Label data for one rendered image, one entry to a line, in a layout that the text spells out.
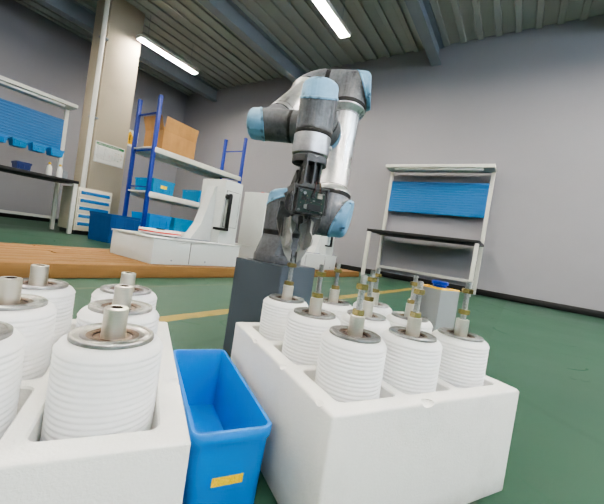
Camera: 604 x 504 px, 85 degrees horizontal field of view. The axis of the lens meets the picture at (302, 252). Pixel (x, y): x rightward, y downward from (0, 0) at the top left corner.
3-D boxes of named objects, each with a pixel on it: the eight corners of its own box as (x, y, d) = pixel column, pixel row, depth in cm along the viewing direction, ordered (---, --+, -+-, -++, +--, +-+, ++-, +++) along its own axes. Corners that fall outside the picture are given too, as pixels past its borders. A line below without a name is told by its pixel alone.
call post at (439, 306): (399, 400, 87) (418, 284, 86) (418, 398, 90) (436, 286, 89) (420, 415, 80) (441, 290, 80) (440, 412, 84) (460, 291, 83)
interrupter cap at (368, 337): (390, 342, 48) (390, 337, 48) (362, 348, 43) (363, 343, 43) (348, 327, 54) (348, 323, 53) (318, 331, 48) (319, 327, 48)
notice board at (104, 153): (92, 160, 552) (95, 140, 551) (122, 168, 593) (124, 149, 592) (93, 160, 552) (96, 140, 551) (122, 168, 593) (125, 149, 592)
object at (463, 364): (409, 430, 59) (425, 331, 58) (425, 413, 67) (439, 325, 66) (467, 457, 53) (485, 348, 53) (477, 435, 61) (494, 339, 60)
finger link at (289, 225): (280, 261, 63) (289, 213, 63) (274, 258, 69) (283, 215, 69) (295, 263, 64) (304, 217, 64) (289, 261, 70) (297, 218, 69)
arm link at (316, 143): (290, 138, 69) (327, 146, 71) (287, 159, 69) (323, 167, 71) (299, 127, 62) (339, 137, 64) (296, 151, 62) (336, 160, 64)
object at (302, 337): (267, 399, 62) (281, 305, 62) (314, 399, 65) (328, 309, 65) (280, 429, 53) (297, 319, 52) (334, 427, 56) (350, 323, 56)
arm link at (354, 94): (303, 236, 107) (331, 84, 114) (348, 243, 104) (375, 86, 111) (295, 228, 95) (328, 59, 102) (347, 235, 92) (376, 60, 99)
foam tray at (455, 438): (223, 401, 73) (235, 321, 72) (362, 387, 91) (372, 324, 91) (308, 566, 38) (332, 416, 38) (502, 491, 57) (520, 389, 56)
